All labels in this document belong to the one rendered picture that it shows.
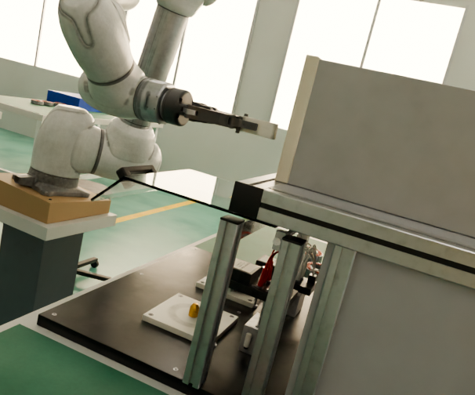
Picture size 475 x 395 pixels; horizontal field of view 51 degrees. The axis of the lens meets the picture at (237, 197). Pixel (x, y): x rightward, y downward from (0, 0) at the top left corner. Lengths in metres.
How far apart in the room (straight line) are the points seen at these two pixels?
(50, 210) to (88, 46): 0.69
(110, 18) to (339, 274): 0.60
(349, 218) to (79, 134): 1.10
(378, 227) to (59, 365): 0.55
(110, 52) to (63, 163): 0.70
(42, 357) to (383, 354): 0.54
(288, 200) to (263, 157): 5.20
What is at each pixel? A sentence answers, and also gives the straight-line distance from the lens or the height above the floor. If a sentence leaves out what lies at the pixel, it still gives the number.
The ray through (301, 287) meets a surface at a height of 0.85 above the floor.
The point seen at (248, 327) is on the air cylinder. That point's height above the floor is 0.82.
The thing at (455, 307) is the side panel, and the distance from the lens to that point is 0.71.
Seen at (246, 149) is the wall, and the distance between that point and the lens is 5.96.
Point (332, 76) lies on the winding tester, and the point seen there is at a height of 1.30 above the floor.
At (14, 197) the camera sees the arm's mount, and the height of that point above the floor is 0.79.
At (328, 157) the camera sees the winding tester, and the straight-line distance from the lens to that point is 0.79.
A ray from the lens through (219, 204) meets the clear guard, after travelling 0.77.
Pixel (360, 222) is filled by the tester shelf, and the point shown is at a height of 1.11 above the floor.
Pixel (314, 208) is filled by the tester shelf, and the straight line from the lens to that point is 0.68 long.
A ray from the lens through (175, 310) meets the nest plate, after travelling 1.05.
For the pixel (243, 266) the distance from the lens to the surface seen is 0.97.
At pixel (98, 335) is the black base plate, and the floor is 0.77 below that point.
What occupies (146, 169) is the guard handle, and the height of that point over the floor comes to 1.06.
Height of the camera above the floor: 1.23
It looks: 11 degrees down
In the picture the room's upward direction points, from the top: 13 degrees clockwise
